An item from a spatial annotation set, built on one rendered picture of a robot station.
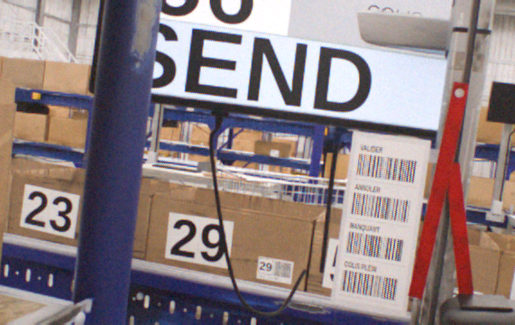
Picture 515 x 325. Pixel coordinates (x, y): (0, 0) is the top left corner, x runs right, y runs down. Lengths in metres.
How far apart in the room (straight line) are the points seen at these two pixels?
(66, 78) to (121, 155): 6.65
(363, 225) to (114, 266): 0.42
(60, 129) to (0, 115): 6.38
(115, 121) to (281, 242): 1.04
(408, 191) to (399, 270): 0.09
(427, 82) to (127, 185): 0.56
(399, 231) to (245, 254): 0.71
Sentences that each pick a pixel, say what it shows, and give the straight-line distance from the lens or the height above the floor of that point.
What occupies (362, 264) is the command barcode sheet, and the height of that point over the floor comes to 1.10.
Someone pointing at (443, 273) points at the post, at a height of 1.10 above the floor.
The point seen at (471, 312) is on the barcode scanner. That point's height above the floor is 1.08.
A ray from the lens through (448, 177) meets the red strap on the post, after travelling 0.65.
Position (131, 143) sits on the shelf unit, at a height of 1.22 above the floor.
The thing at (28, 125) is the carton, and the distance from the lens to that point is 6.85.
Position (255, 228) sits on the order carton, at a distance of 1.31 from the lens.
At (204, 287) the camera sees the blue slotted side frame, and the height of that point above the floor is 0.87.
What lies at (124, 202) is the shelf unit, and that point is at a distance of 0.28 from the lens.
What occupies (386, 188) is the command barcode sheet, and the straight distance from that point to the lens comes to 0.65.
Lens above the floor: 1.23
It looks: 3 degrees down
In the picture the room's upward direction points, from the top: 7 degrees clockwise
